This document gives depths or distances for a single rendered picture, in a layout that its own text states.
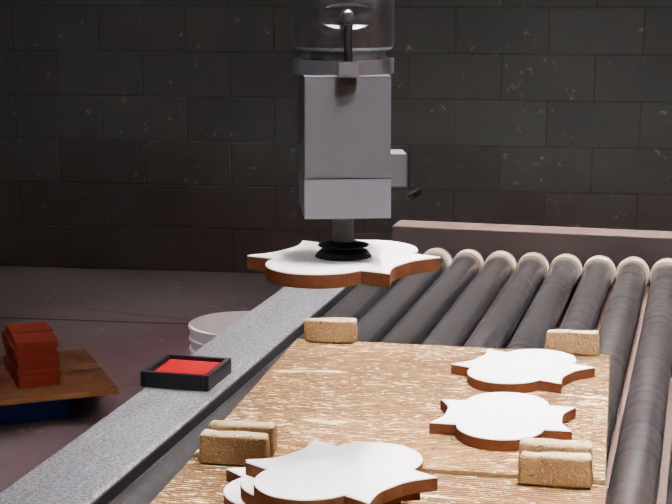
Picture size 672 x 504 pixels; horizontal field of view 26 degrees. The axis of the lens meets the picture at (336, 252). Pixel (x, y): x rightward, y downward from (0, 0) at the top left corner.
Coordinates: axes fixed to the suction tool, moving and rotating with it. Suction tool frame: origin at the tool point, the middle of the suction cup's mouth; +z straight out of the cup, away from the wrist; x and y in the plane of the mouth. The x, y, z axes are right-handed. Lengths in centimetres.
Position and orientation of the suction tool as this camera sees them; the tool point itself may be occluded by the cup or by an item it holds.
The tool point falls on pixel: (343, 271)
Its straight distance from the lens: 110.6
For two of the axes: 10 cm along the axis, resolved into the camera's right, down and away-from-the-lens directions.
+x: -10.0, 0.1, -0.7
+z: 0.0, 9.8, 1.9
